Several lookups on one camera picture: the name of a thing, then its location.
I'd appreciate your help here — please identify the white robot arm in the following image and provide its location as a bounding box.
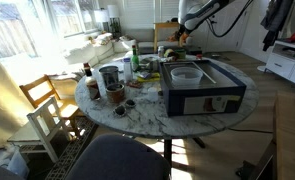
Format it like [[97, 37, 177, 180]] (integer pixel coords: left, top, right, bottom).
[[178, 0, 234, 35]]

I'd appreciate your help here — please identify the rusty tin can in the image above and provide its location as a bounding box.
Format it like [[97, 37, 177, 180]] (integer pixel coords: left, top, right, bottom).
[[106, 83, 125, 103]]

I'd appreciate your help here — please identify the green glass bottle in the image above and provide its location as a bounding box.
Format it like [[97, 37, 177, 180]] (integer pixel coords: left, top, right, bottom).
[[131, 45, 140, 72]]

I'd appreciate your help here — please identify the white plastic bottle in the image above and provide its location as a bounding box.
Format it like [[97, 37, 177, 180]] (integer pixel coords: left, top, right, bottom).
[[123, 57, 132, 83]]

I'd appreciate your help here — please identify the green open tin can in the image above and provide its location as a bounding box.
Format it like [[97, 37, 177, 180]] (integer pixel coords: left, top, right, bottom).
[[176, 49, 186, 59]]

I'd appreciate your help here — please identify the brown sauce bottle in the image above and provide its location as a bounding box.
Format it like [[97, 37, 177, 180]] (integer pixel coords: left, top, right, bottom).
[[84, 63, 100, 100]]

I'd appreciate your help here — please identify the yellow packet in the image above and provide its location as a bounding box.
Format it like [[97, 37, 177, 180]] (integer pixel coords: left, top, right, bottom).
[[137, 72, 160, 82]]

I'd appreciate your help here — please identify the clear plastic tub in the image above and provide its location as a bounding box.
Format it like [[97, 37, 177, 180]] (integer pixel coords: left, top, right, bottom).
[[170, 67, 203, 85]]

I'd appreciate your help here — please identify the grey metal cup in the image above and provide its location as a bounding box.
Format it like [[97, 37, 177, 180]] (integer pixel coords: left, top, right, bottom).
[[99, 66, 119, 86]]

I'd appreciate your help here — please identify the small white jar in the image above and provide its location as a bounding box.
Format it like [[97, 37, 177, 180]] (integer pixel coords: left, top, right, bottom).
[[158, 46, 164, 58]]

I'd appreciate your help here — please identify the red capped jar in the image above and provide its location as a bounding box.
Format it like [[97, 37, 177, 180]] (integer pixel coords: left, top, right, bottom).
[[196, 54, 202, 60]]

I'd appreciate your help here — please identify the white sofa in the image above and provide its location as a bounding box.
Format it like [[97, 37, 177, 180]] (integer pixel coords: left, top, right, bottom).
[[64, 28, 178, 65]]

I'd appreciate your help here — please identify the dark grey chair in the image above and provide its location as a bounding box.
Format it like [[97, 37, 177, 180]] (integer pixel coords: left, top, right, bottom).
[[65, 134, 171, 180]]

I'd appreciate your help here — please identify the white small chair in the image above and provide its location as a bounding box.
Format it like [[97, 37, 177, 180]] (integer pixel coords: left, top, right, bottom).
[[8, 97, 71, 163]]

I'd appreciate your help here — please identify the wooden chair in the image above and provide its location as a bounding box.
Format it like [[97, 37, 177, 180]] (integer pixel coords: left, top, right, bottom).
[[20, 75, 80, 136]]

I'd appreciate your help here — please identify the white dresser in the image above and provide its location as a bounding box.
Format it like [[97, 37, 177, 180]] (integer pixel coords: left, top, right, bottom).
[[266, 41, 295, 83]]

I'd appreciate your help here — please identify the wooden bench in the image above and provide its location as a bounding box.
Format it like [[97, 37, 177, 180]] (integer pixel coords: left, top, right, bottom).
[[246, 91, 295, 180]]

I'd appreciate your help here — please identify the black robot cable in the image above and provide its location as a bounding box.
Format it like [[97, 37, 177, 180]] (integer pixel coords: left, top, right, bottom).
[[205, 0, 255, 39]]

